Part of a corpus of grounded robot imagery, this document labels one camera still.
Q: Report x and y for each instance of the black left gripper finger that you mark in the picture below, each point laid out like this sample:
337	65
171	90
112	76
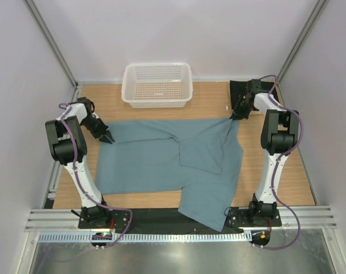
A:
106	139
108	133

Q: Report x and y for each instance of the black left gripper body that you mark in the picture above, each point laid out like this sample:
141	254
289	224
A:
95	127

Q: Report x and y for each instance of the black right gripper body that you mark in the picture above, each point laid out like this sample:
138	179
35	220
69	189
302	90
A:
243	108

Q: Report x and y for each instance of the teal blue t-shirt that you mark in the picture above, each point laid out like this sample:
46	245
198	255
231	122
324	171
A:
200	157

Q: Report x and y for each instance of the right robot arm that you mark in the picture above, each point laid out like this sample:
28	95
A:
279	137

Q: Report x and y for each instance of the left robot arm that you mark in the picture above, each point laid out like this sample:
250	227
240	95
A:
68	146

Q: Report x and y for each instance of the folded black t-shirt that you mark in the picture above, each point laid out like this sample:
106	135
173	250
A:
244	92

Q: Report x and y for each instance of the white perforated plastic basket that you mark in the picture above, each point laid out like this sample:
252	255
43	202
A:
157	85

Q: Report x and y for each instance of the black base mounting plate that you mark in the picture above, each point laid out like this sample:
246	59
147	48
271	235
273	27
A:
169	221

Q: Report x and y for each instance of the slotted grey cable duct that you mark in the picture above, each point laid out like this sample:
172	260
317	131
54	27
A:
104	237

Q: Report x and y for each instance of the aluminium front frame rail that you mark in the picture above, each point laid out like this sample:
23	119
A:
318	216

